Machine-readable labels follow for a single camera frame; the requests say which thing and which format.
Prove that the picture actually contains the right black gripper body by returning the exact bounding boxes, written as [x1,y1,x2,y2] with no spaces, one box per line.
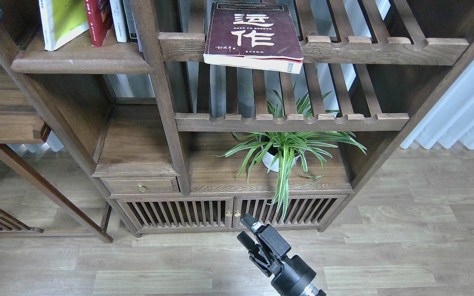
[252,255,318,296]

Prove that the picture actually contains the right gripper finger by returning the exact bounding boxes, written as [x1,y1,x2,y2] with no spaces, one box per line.
[237,231,261,262]
[241,214,291,260]

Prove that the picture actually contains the red cover book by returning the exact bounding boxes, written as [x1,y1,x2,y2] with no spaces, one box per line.
[84,0,113,47]

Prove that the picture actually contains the yellow green cover book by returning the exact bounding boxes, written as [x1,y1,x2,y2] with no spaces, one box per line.
[38,0,89,51]

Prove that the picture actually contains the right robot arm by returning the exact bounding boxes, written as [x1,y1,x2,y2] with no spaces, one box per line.
[237,214,326,296]

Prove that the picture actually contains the brass cabinet door knobs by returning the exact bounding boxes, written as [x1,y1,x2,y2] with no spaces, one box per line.
[225,210,241,217]

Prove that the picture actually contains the white plant pot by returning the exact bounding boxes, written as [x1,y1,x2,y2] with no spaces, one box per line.
[262,142,301,175]

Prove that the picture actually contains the green spider plant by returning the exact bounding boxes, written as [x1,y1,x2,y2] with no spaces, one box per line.
[215,84,367,222]

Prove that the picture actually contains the brass drawer knob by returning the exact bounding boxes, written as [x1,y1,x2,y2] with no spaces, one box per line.
[137,183,146,192]

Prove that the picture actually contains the dark wooden bookshelf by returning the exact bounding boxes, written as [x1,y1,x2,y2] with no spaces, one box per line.
[0,0,474,236]

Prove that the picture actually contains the dark red book white characters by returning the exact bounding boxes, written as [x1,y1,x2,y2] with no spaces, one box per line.
[203,2,304,74]

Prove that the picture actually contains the white curtain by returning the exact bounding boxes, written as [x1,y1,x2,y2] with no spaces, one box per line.
[401,61,474,150]

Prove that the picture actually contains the white upright book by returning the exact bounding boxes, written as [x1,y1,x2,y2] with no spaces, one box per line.
[109,0,128,42]

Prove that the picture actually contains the dark upright book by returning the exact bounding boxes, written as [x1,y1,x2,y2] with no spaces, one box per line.
[123,0,138,43]

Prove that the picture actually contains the wooden side furniture left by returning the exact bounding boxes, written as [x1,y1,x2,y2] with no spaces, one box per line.
[0,65,57,236]

